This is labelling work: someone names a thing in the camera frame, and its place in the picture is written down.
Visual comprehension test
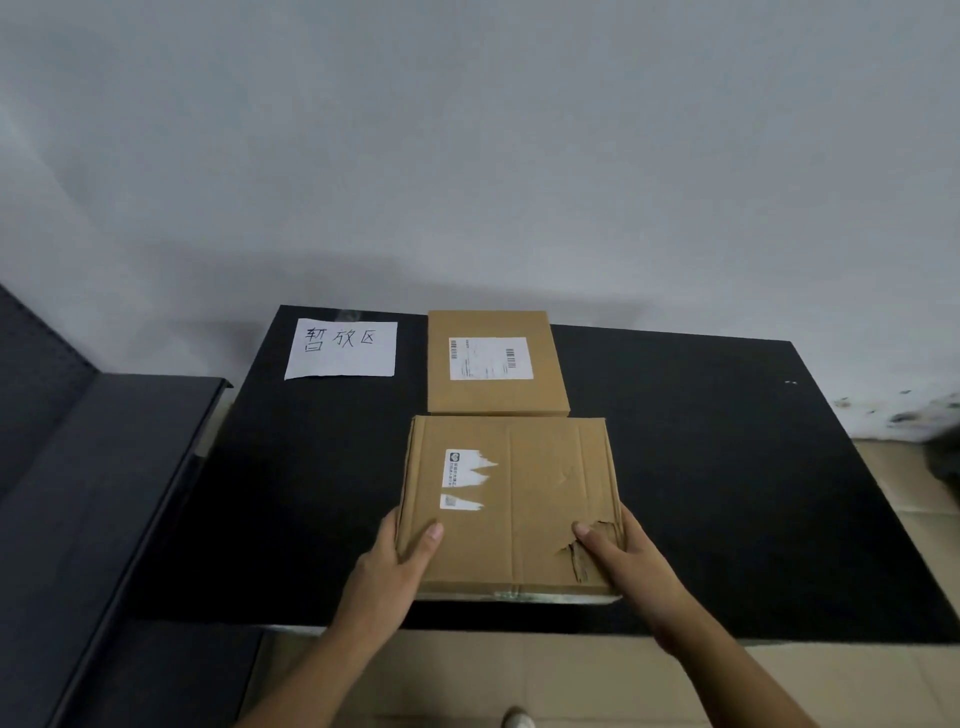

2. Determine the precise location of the person's right hand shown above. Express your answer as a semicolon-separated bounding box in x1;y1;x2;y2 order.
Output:
572;504;706;655

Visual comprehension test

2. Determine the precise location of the person's left hand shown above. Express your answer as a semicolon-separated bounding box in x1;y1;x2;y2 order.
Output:
330;507;445;652

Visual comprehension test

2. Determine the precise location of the torn cardboard box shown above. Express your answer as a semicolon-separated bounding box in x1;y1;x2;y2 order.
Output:
395;415;626;603

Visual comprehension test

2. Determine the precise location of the person's left forearm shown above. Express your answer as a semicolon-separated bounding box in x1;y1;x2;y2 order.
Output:
234;622;402;728

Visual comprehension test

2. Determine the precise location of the person's right forearm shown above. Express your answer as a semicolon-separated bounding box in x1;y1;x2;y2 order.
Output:
652;596;819;728

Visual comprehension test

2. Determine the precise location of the black table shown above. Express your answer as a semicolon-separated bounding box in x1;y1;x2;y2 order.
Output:
133;304;960;646

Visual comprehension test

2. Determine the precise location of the cardboard box with shipping label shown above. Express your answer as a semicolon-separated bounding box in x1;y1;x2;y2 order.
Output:
426;310;571;417

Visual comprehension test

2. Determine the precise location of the white paper sign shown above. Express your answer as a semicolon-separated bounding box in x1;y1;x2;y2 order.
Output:
284;318;399;381

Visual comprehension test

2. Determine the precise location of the dark metal shelf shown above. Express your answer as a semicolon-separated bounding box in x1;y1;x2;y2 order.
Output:
0;281;264;728

